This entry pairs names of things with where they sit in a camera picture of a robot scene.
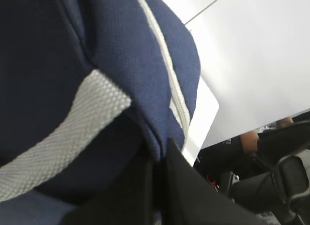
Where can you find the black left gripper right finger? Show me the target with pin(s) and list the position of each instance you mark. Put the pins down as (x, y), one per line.
(190, 200)

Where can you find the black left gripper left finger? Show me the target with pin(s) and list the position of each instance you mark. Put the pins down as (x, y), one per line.
(128, 201)

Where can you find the navy and white lunch bag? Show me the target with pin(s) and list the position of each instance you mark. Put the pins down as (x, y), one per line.
(85, 87)

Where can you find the seated person in background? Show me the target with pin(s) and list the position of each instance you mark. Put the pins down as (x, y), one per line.
(271, 145)

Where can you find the black office chair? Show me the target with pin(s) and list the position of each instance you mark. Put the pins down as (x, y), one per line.
(280, 196)

